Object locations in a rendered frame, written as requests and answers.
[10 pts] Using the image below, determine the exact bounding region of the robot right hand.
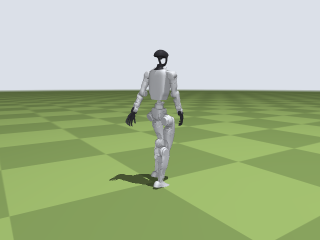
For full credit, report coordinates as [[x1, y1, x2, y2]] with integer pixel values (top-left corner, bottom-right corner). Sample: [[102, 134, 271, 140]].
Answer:
[[178, 111, 184, 126]]

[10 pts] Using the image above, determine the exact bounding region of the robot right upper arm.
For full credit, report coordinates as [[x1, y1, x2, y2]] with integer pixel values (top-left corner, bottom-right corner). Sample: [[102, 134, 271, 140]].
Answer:
[[166, 71, 177, 98]]

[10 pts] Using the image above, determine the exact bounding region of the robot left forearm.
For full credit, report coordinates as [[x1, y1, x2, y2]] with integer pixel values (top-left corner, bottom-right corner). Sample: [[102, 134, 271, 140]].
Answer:
[[132, 92, 144, 113]]

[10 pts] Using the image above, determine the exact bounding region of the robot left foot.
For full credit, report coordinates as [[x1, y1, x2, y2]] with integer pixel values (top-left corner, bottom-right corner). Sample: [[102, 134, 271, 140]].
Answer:
[[151, 171, 165, 178]]

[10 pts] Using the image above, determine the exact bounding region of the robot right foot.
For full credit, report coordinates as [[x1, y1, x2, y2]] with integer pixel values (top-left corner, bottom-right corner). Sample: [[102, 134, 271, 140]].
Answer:
[[153, 180, 169, 188]]

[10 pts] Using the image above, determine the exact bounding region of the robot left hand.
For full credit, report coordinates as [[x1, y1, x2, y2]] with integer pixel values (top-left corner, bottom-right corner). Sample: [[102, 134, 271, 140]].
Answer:
[[125, 107, 137, 126]]

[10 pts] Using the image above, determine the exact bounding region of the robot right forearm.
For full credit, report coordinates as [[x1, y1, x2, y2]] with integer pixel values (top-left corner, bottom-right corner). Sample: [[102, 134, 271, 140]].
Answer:
[[173, 91, 183, 113]]

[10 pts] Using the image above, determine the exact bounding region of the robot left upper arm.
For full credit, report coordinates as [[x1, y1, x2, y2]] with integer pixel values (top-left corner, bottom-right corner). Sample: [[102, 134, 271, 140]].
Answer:
[[139, 71, 150, 97]]

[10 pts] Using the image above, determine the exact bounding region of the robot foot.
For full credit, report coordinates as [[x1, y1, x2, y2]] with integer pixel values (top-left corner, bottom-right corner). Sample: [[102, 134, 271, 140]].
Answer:
[[151, 171, 165, 178], [153, 180, 169, 188]]

